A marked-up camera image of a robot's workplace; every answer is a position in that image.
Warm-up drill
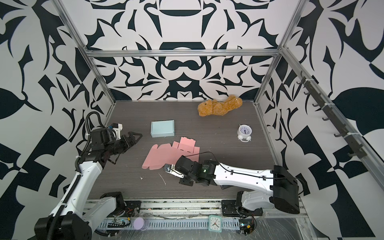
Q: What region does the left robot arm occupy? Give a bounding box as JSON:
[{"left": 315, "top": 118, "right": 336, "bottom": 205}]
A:
[{"left": 34, "top": 112, "right": 143, "bottom": 240}]

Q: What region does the brown teddy bear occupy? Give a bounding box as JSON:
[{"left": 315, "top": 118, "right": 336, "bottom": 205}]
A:
[{"left": 198, "top": 95, "right": 243, "bottom": 117}]

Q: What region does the pink paper box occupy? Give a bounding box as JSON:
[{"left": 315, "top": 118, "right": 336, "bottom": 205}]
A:
[{"left": 142, "top": 137, "right": 200, "bottom": 170}]

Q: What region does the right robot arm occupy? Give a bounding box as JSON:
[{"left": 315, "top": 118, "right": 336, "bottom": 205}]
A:
[{"left": 164, "top": 156, "right": 300, "bottom": 217}]

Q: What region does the white alarm clock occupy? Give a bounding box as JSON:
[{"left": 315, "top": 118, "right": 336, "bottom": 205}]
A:
[{"left": 237, "top": 125, "right": 252, "bottom": 143}]

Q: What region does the teal square clock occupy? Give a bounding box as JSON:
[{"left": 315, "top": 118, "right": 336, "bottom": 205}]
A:
[{"left": 208, "top": 215, "right": 222, "bottom": 233}]

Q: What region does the white slotted cable duct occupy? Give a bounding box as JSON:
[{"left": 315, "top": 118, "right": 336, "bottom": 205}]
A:
[{"left": 98, "top": 219, "right": 240, "bottom": 231}]

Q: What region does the wall hook rail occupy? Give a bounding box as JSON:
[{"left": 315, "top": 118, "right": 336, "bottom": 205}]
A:
[{"left": 298, "top": 76, "right": 368, "bottom": 159}]

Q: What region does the right circuit board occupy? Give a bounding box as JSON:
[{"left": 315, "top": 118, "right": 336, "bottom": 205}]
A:
[{"left": 239, "top": 219, "right": 257, "bottom": 236}]

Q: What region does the light blue paper box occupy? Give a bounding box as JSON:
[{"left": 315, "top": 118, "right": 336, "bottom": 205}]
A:
[{"left": 151, "top": 120, "right": 175, "bottom": 138}]

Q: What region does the circuit board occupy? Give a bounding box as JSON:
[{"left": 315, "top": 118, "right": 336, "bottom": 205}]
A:
[
  {"left": 108, "top": 218, "right": 131, "bottom": 228},
  {"left": 239, "top": 219, "right": 257, "bottom": 236}
]

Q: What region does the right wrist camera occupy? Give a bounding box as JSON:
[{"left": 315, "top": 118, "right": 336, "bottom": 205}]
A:
[{"left": 164, "top": 164, "right": 184, "bottom": 179}]

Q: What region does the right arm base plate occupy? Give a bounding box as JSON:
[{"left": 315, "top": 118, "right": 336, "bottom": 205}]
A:
[{"left": 221, "top": 200, "right": 264, "bottom": 218}]

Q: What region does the purple round disc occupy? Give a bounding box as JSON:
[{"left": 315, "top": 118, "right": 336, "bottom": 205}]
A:
[{"left": 133, "top": 217, "right": 149, "bottom": 231}]

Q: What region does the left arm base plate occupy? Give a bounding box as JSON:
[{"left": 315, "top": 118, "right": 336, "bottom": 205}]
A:
[{"left": 110, "top": 201, "right": 142, "bottom": 218}]

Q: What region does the left circuit board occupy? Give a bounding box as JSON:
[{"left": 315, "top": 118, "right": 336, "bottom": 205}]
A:
[{"left": 108, "top": 218, "right": 131, "bottom": 228}]

